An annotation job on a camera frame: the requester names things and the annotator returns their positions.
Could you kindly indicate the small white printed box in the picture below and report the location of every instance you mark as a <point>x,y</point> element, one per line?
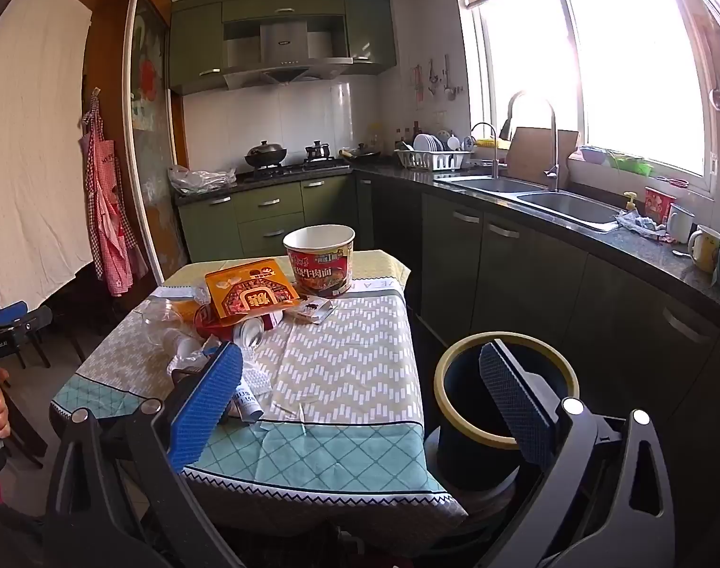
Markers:
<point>313,310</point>

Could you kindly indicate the tall steel faucet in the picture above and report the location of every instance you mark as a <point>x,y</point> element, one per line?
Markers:
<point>552,142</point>

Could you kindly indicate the window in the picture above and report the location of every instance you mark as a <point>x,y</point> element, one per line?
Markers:
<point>620,59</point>

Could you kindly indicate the patterned tablecloth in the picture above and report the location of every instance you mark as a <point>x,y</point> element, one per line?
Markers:
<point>336,378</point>

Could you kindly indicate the black gas stove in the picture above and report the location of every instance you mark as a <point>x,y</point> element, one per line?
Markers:
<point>294,168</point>

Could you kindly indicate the steel range hood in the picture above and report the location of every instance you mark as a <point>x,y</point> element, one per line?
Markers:
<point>286,59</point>

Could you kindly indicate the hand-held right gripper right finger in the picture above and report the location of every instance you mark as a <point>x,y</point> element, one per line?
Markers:
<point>516,408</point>

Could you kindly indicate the dark lower cabinets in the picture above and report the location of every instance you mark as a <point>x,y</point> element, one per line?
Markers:
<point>513,272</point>

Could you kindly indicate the white dish rack with dishes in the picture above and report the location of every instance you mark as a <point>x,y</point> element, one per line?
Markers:
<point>434,154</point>

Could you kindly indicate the white hanging cloth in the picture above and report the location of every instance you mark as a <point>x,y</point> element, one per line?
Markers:
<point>28,130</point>

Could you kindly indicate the yellow sponge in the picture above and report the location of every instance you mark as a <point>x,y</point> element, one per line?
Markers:
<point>491,142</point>

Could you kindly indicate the red checked apron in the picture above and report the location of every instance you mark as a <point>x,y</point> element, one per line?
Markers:
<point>108,201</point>

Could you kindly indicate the green lower cabinets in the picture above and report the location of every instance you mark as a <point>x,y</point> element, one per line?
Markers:
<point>265,216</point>

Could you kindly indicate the dark chair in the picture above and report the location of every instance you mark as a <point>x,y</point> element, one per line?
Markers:
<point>46,343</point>

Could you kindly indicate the small steel faucet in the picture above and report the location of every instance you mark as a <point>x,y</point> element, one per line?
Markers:
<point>494,154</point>

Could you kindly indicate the hanging kitchen utensils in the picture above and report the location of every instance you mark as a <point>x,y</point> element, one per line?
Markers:
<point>445,80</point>

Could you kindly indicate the crumpled plastic bag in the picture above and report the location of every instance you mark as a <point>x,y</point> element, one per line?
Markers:
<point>641,225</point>

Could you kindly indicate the crumpled white tissue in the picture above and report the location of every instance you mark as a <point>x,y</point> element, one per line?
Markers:
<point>254,380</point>

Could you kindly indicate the row of seasoning bottles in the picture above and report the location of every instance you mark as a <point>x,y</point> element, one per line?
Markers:
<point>395,136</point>

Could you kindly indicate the orange snack packet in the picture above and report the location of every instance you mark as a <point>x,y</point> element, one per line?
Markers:
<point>250,290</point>

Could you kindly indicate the steel double sink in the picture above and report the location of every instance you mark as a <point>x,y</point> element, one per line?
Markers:
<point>567,207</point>

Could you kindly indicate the yellow soap dispenser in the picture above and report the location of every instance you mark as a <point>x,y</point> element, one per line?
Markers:
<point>631,202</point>

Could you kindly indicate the green cabinets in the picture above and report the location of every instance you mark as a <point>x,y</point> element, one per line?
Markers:
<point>194,41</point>
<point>265,216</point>

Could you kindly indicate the pale yellow mug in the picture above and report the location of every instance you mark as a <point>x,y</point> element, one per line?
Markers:
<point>704,250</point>

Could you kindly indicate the red scissors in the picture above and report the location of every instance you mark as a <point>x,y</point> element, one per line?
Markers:
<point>673,181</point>

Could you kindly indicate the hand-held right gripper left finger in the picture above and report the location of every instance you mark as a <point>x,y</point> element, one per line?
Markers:
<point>209,402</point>

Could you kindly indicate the red instant noodle cup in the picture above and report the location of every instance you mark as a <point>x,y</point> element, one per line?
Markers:
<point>321,266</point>

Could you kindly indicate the white mug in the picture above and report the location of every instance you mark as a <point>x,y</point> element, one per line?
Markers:
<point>680,225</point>

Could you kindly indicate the green and purple bowls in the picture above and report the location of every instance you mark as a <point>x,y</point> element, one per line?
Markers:
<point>623,161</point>

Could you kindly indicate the clear plastic bag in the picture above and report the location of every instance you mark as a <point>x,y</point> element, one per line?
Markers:
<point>200,180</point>

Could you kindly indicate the black wok with lid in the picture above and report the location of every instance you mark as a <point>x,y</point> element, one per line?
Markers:
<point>266,154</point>

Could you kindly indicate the red paper cup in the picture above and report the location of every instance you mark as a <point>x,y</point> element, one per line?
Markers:
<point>658,207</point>

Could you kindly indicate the green upper cabinets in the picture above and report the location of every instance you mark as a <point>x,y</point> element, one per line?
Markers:
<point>194,41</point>

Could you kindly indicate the red cola can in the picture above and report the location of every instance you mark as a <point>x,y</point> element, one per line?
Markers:
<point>215,326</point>

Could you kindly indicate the dark kettle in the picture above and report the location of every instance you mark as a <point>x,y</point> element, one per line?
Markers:
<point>318,151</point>

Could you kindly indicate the white toothpaste tube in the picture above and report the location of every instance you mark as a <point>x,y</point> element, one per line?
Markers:
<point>248,405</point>

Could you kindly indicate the dark bin with yellow rim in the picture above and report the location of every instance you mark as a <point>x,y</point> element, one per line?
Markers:
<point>454,384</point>

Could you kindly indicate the black frying pan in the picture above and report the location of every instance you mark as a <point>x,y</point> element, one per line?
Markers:
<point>361,154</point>

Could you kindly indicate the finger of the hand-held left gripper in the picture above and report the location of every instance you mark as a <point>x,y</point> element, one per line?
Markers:
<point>37,316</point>
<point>7,312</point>

